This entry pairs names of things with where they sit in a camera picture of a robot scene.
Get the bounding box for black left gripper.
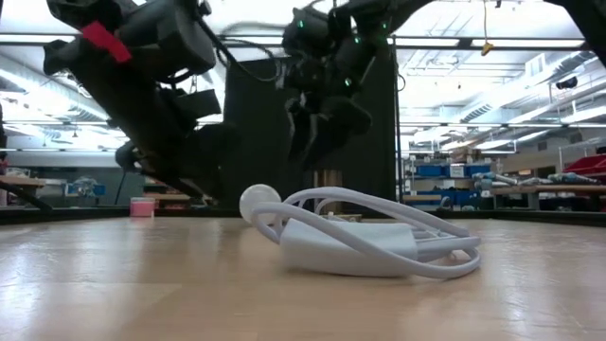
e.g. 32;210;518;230
42;40;239;206

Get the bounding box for white frosted lightbulb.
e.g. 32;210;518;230
238;183;283;225

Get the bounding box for red cable tie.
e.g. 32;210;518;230
80;21;134;64

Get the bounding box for background wooden workbench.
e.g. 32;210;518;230
490;184;606;212

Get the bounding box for rack with red bins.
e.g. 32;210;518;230
561;153;606;177

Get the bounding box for metal lamp base with socket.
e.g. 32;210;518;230
310;169;365;224

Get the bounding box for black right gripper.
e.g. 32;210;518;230
285;88;374;172

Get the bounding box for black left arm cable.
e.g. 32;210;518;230
198;13;286;84

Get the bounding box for background desk with dark leg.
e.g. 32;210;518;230
0;174;49;212

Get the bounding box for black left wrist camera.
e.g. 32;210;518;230
117;0;218;84

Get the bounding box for white power cable with switch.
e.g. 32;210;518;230
249;186;483;280

